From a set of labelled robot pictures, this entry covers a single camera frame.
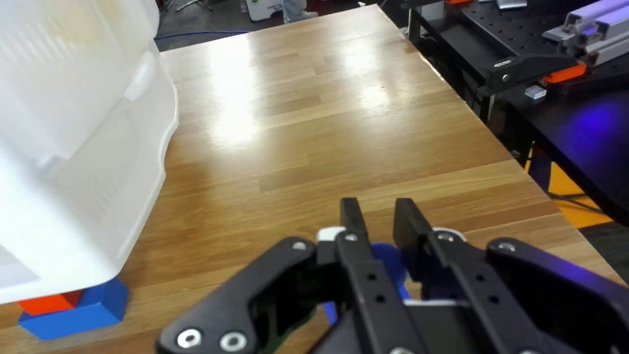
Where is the orange cup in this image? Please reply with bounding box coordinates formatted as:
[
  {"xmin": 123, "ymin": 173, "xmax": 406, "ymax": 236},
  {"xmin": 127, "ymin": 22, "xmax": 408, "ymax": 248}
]
[{"xmin": 17, "ymin": 291, "xmax": 84, "ymax": 318}]

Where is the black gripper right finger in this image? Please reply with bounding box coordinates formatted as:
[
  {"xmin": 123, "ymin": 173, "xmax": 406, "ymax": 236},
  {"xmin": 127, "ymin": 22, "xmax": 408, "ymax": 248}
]
[{"xmin": 390, "ymin": 197, "xmax": 629, "ymax": 354}]

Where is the white plastic drawer cabinet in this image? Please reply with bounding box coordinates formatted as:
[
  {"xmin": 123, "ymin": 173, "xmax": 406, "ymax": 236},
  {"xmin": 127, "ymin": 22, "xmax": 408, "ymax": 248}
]
[{"xmin": 0, "ymin": 0, "xmax": 180, "ymax": 307}]

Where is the black perforated mounting board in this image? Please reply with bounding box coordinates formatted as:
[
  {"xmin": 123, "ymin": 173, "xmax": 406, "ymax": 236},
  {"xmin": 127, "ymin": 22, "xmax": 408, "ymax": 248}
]
[{"xmin": 406, "ymin": 0, "xmax": 629, "ymax": 134}]

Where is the small white connector block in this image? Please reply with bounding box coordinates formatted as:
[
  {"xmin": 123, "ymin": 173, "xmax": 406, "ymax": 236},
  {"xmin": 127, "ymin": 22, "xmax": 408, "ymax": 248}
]
[{"xmin": 522, "ymin": 84, "xmax": 549, "ymax": 104}]

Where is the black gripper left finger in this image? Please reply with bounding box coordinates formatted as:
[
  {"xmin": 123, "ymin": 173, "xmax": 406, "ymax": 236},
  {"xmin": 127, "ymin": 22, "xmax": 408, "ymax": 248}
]
[{"xmin": 154, "ymin": 195, "xmax": 424, "ymax": 354}]

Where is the blue hex bolt toy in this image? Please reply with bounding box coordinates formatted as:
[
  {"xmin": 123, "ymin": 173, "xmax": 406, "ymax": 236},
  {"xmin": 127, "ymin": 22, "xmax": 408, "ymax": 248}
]
[{"xmin": 319, "ymin": 242, "xmax": 414, "ymax": 326}]

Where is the orange flat floor object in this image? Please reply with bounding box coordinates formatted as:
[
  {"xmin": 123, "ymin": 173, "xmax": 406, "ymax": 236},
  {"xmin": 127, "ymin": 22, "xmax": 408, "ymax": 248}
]
[{"xmin": 522, "ymin": 145, "xmax": 612, "ymax": 232}]

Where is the blue block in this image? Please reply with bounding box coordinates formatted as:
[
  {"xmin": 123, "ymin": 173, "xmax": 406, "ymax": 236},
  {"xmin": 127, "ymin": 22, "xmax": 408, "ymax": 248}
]
[{"xmin": 17, "ymin": 277, "xmax": 129, "ymax": 342}]

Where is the aluminium extrusion bar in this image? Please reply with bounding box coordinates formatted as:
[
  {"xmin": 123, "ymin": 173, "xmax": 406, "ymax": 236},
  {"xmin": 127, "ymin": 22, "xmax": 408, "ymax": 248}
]
[{"xmin": 540, "ymin": 0, "xmax": 629, "ymax": 67}]

